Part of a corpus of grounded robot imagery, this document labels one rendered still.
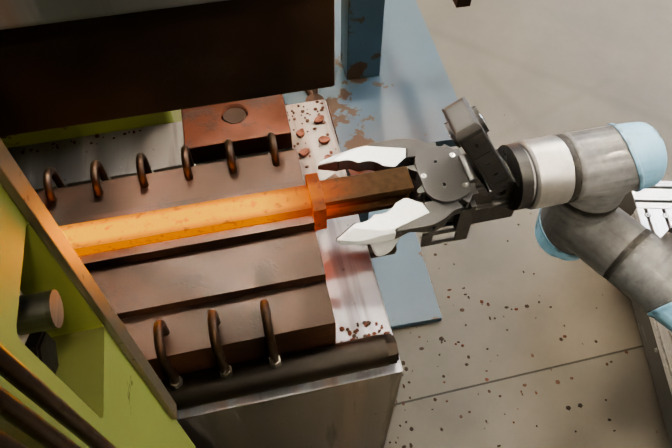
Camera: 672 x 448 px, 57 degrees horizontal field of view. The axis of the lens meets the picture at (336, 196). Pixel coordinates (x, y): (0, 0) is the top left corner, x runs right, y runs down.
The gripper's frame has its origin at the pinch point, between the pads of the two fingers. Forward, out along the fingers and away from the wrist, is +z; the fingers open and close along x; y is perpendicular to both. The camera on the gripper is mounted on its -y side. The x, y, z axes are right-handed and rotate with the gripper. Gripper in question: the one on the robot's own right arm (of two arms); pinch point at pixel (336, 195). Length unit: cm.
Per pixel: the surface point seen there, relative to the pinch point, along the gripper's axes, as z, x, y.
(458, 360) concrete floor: -35, 15, 100
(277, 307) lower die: 7.6, -9.9, 2.0
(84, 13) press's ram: 12.2, -17.5, -36.9
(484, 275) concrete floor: -50, 36, 100
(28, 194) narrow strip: 16.3, -19.2, -30.5
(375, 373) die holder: -0.6, -15.5, 8.5
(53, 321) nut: 16.5, -22.9, -26.7
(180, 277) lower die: 16.0, -5.4, 1.0
